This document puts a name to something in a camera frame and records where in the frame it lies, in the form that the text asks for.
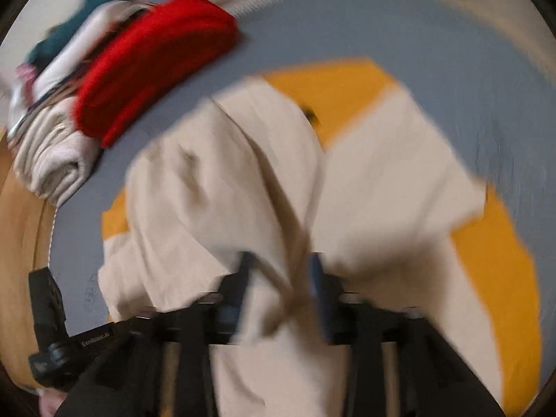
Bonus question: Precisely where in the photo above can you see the beige and orange hooded jacket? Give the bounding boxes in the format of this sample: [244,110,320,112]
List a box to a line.
[98,59,542,416]

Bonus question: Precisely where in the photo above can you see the person's left hand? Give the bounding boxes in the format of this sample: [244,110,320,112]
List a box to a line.
[39,389,68,417]

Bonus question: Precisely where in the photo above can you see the cream folded quilt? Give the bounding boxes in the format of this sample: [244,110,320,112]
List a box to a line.
[13,96,101,207]

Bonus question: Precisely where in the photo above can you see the red folded blanket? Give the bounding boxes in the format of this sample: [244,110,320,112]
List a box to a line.
[74,0,239,149]

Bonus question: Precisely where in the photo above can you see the white folded bedding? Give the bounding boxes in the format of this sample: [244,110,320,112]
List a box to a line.
[8,0,152,143]

